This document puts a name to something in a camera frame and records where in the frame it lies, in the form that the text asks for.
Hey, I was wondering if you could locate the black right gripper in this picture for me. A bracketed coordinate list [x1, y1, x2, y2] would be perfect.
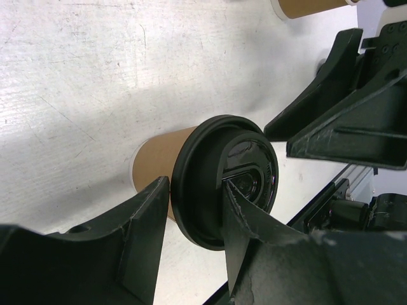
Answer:
[264, 20, 406, 168]

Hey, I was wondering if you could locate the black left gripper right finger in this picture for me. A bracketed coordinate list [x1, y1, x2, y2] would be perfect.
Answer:
[222, 182, 406, 304]

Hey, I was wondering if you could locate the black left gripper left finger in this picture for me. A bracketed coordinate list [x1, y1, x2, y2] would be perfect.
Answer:
[1, 177, 169, 304]

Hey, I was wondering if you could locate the brown paper coffee cup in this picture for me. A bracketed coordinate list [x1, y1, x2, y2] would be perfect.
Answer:
[130, 126, 196, 222]

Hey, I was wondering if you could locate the black plastic cup lid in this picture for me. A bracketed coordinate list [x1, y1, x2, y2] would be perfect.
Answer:
[170, 115, 279, 251]

